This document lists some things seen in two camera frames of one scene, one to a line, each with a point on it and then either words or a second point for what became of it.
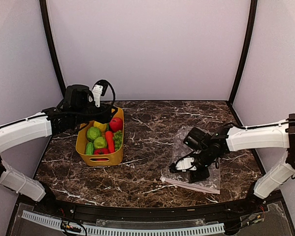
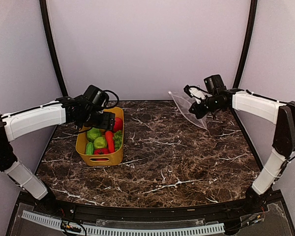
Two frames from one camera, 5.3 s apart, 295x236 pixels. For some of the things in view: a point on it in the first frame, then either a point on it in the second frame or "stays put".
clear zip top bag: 178,148 → 195,111
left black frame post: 44,7 stays put
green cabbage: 92,132 stays put
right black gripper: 195,176 → 200,113
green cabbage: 100,142 stays put
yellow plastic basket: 94,160 stays put
